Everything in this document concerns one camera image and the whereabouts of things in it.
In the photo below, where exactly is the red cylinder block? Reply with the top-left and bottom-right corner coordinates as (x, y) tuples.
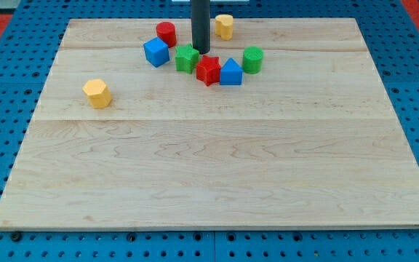
(156, 21), (177, 47)

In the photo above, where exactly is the yellow heart block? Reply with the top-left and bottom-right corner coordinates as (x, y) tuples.
(215, 15), (234, 41)

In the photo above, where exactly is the light wooden board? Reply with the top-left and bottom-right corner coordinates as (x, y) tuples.
(0, 18), (419, 231)

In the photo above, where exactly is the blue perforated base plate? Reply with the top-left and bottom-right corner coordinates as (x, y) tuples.
(0, 0), (419, 261)

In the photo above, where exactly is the green star block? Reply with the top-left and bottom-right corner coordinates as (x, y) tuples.
(175, 44), (199, 74)

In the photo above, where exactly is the blue cube block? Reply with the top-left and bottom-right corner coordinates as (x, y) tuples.
(143, 37), (170, 68)

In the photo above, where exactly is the green cylinder block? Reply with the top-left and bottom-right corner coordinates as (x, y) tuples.
(242, 46), (263, 74)

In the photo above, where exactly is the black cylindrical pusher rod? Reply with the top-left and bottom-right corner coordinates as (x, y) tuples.
(190, 0), (210, 55)

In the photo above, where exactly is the blue triangle block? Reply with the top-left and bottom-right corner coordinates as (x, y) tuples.
(220, 57), (243, 85)

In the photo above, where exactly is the red star block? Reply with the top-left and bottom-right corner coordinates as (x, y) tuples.
(196, 55), (221, 86)

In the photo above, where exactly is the yellow hexagon block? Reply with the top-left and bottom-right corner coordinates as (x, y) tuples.
(82, 79), (112, 109)

